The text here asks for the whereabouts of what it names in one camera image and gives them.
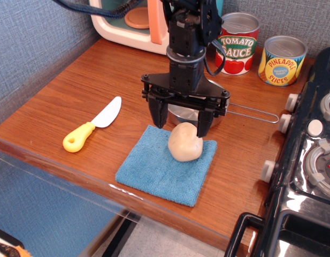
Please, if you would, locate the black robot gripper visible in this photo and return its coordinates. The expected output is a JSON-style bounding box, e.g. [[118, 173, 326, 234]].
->
[[141, 50, 231, 138]]

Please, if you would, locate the beige toy potato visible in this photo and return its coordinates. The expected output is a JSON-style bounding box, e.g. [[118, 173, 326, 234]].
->
[[167, 122, 203, 162]]

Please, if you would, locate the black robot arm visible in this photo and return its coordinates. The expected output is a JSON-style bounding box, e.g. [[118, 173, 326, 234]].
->
[[141, 1, 231, 138]]

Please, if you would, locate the blue folded cloth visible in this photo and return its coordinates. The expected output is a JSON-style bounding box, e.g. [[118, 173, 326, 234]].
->
[[116, 125, 217, 207]]

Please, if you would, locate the teal white toy microwave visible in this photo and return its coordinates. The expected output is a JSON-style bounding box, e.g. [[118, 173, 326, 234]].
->
[[91, 1, 222, 56]]

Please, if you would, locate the tomato sauce toy can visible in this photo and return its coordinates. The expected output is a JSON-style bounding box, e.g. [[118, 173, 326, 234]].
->
[[215, 12, 260, 75]]

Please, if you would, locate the pineapple slices toy can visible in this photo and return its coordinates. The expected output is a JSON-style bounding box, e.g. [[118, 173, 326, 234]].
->
[[258, 35, 308, 87]]

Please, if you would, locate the black toy stove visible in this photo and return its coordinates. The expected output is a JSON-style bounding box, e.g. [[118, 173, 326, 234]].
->
[[225, 47, 330, 256]]

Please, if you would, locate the orange fuzzy object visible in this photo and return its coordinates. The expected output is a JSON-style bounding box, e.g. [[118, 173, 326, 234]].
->
[[0, 243, 32, 257]]

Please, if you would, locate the silver pot with wire handle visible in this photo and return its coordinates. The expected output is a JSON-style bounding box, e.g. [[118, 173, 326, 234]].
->
[[166, 79, 280, 128]]

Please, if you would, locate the yellow handled toy knife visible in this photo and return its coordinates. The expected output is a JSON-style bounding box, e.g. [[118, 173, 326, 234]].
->
[[63, 96, 122, 153]]

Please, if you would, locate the black braided cable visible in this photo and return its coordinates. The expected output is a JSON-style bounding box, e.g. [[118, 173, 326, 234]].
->
[[52, 0, 144, 19]]

